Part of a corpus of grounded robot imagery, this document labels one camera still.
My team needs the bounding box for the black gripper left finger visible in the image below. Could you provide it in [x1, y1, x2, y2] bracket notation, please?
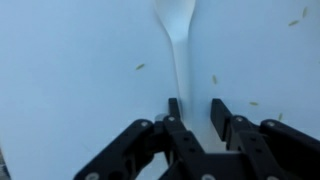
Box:
[73, 98, 203, 180]

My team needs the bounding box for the white plastic spoon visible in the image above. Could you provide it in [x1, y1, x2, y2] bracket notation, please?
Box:
[153, 0, 228, 154]

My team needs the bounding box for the round white table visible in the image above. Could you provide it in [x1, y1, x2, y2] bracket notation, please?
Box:
[0, 0, 320, 180]

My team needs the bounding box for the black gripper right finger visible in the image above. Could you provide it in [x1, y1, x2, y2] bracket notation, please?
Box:
[211, 99, 320, 180]

